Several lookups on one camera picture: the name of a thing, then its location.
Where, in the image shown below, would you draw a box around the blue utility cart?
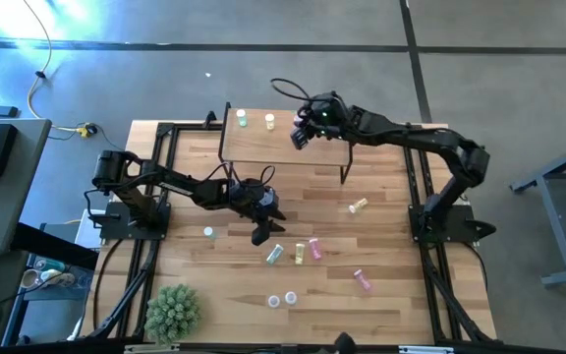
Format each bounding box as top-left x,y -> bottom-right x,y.
0,282 -> 95,348

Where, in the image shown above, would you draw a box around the cream floor cable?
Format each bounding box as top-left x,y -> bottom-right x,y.
21,0 -> 85,134

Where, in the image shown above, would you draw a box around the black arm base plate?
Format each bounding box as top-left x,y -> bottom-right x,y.
88,200 -> 172,242
409,204 -> 498,246

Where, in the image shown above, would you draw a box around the wooden shelf black legs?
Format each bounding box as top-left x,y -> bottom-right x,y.
217,101 -> 356,186

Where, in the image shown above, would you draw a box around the black floor cable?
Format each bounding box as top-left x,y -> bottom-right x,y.
90,238 -> 127,330

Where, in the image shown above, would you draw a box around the black beam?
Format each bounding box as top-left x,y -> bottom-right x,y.
10,221 -> 100,270

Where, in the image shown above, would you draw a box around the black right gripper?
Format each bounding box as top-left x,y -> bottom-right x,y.
290,91 -> 351,150

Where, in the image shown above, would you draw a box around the silver bracket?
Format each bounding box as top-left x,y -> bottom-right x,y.
398,345 -> 456,354
124,342 -> 181,353

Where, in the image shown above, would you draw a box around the green artificial plant white pot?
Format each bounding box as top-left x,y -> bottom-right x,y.
143,283 -> 202,345

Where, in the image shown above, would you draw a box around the teal can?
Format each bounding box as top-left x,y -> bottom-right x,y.
33,258 -> 66,272

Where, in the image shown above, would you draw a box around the black metal table frame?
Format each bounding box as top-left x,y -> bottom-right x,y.
85,110 -> 498,345

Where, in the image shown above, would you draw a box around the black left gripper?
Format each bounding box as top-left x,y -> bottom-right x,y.
228,179 -> 288,247

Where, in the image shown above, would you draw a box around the grey metal cart frame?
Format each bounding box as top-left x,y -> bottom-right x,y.
508,135 -> 566,290

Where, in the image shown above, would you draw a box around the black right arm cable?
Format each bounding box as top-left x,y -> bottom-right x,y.
269,77 -> 316,105

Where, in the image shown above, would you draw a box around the white box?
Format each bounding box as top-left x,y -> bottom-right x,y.
74,208 -> 105,250

